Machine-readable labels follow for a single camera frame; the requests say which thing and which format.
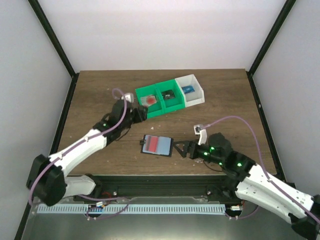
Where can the black card in bin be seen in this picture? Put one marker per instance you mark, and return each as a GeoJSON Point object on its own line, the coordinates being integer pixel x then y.
{"type": "Point", "coordinates": [168, 94]}

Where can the black side rail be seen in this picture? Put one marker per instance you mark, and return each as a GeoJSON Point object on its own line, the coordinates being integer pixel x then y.
{"type": "Point", "coordinates": [64, 114]}
{"type": "Point", "coordinates": [276, 161]}

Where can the white red April card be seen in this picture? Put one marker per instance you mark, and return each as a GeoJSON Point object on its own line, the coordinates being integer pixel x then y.
{"type": "Point", "coordinates": [148, 100]}

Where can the black frame post left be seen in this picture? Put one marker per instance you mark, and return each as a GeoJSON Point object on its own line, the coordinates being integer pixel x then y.
{"type": "Point", "coordinates": [40, 14]}

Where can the left black side rail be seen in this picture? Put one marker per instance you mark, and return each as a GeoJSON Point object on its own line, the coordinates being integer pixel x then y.
{"type": "Point", "coordinates": [64, 114]}

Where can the blue card in bin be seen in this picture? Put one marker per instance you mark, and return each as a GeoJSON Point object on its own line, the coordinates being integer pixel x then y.
{"type": "Point", "coordinates": [188, 89]}

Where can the light blue cable duct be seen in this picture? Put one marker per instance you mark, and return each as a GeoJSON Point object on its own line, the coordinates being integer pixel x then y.
{"type": "Point", "coordinates": [134, 209]}

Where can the white storage bin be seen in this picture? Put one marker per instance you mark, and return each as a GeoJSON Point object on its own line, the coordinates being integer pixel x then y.
{"type": "Point", "coordinates": [195, 98]}

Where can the black frame post right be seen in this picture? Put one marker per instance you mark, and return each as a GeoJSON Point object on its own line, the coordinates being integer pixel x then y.
{"type": "Point", "coordinates": [278, 23]}

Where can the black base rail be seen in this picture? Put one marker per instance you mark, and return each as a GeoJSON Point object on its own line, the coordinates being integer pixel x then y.
{"type": "Point", "coordinates": [216, 188]}

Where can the black frame post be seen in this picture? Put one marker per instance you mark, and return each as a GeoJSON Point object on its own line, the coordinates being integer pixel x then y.
{"type": "Point", "coordinates": [40, 14]}
{"type": "Point", "coordinates": [278, 23]}

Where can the middle green storage bin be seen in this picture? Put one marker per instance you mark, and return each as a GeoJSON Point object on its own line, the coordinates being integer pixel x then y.
{"type": "Point", "coordinates": [176, 103]}

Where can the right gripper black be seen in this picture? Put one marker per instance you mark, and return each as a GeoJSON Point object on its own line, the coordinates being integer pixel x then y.
{"type": "Point", "coordinates": [187, 145]}

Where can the metal front plate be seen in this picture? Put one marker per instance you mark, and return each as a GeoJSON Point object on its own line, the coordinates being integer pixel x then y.
{"type": "Point", "coordinates": [263, 225]}

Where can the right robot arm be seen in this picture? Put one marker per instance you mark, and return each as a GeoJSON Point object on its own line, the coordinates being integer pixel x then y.
{"type": "Point", "coordinates": [247, 181]}

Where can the red striped credit card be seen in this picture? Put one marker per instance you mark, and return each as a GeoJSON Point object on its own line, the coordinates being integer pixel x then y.
{"type": "Point", "coordinates": [151, 144]}

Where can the large green storage bin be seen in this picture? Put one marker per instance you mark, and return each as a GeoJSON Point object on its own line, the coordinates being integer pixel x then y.
{"type": "Point", "coordinates": [156, 109]}

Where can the right black side rail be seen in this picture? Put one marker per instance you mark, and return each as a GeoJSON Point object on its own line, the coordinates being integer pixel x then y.
{"type": "Point", "coordinates": [276, 161]}

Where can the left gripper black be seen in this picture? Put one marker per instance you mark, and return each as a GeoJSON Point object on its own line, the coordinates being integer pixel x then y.
{"type": "Point", "coordinates": [140, 115]}

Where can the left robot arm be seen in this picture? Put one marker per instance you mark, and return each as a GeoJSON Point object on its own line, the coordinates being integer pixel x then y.
{"type": "Point", "coordinates": [61, 163]}

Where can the black leather card holder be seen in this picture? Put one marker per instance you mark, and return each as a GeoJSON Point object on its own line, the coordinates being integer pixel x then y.
{"type": "Point", "coordinates": [164, 147]}

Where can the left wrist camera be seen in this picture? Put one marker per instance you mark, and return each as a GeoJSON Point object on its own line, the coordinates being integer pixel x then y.
{"type": "Point", "coordinates": [129, 97]}

